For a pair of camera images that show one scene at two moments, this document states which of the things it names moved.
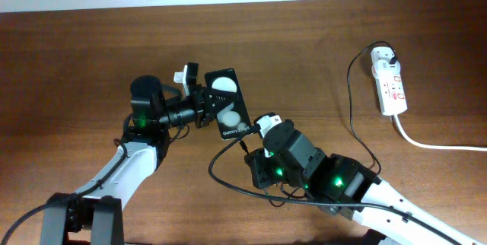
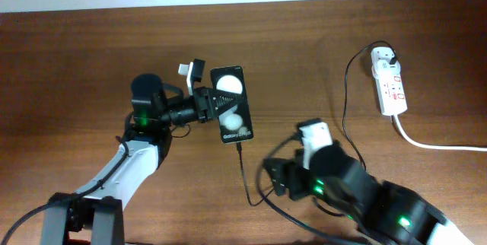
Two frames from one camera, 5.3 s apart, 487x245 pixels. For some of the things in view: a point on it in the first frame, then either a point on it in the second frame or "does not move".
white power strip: (389, 87) does not move
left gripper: (204, 108) does not move
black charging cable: (380, 167) to (242, 167)
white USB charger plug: (383, 67) does not move
